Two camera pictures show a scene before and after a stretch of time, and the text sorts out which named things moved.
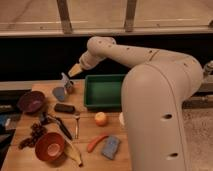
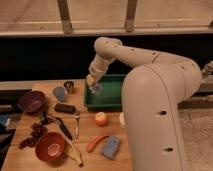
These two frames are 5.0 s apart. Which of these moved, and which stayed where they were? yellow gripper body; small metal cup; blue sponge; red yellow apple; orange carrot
Moved: yellow gripper body
Stayed: blue sponge; small metal cup; red yellow apple; orange carrot
